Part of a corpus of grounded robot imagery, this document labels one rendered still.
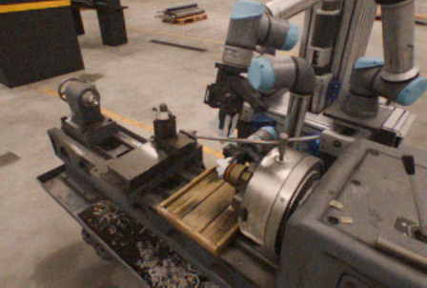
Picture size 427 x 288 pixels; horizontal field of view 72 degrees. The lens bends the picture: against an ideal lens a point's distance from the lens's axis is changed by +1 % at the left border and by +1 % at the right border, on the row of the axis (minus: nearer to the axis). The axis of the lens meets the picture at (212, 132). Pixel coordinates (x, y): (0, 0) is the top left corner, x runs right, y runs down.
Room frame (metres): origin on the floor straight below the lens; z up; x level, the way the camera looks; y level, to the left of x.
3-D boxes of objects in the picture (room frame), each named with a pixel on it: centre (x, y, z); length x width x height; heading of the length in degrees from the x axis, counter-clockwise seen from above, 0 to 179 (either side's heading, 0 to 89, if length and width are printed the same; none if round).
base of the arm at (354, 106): (1.13, -0.63, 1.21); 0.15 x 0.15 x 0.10
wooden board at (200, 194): (0.86, -0.01, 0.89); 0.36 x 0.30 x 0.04; 140
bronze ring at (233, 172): (0.79, -0.09, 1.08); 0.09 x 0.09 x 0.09; 50
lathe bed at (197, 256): (1.09, 0.27, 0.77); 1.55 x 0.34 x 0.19; 50
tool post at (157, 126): (1.15, 0.22, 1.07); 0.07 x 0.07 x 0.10; 50
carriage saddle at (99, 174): (1.13, 0.31, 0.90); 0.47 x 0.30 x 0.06; 140
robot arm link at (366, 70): (1.12, -0.63, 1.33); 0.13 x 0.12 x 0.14; 23
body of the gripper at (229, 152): (0.92, -0.10, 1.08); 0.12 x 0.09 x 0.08; 140
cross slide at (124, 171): (1.11, 0.26, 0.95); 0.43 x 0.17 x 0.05; 140
